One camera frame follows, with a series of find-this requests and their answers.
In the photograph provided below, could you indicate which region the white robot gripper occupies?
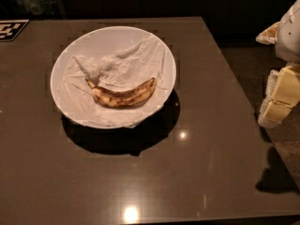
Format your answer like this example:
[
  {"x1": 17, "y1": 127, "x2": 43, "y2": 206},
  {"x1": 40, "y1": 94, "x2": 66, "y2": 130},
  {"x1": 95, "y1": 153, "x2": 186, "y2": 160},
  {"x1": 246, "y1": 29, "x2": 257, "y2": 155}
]
[{"x1": 256, "y1": 0, "x2": 300, "y2": 128}]

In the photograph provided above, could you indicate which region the brown-spotted ripe banana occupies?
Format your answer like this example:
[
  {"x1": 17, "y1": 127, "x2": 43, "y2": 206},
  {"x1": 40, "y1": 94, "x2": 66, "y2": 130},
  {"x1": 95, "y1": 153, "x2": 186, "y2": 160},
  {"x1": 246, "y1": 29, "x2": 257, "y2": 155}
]
[{"x1": 85, "y1": 78, "x2": 157, "y2": 108}]

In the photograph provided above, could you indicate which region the white bowl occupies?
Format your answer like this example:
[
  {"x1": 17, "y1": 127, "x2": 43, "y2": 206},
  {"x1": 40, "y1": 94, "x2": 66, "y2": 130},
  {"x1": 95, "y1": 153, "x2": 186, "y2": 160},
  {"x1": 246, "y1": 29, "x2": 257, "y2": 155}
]
[{"x1": 51, "y1": 26, "x2": 176, "y2": 126}]

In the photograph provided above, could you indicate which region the white paper napkin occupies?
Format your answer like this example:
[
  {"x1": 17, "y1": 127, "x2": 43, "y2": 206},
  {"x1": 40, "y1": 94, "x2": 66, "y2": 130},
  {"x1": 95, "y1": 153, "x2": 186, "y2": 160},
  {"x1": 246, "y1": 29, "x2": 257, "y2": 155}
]
[{"x1": 64, "y1": 34, "x2": 169, "y2": 128}]

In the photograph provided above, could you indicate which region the black white fiducial marker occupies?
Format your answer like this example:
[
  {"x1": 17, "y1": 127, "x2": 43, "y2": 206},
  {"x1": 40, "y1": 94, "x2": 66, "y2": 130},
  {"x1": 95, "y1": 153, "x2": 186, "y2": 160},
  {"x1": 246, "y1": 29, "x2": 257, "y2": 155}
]
[{"x1": 0, "y1": 20, "x2": 29, "y2": 42}]

